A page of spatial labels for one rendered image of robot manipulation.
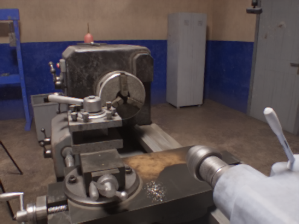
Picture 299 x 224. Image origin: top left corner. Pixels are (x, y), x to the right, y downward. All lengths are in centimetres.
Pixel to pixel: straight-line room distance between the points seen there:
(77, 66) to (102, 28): 340
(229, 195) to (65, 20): 445
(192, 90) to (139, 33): 154
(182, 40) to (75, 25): 197
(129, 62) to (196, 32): 353
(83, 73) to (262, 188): 118
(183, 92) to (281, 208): 459
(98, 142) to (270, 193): 55
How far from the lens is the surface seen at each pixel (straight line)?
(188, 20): 485
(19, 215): 88
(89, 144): 81
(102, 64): 145
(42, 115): 349
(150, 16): 508
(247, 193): 43
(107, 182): 68
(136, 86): 130
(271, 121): 44
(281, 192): 44
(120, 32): 487
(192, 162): 60
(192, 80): 498
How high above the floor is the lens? 139
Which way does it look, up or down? 17 degrees down
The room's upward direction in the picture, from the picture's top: straight up
